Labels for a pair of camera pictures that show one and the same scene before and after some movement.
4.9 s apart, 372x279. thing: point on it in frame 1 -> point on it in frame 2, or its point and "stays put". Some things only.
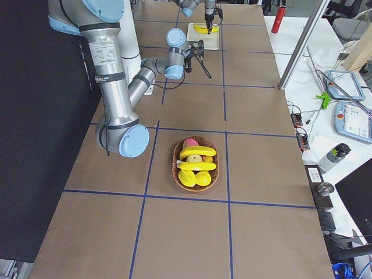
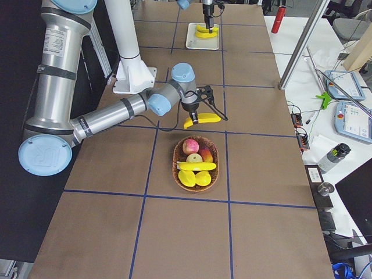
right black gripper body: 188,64 -> 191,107
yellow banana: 197,150 -> 203,118
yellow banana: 201,29 -> 200,34
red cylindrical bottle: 279,18 stays put
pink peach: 190,142 stays put
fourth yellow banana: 196,165 stays put
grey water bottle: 336,154 stays put
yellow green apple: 194,158 stays put
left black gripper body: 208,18 stays put
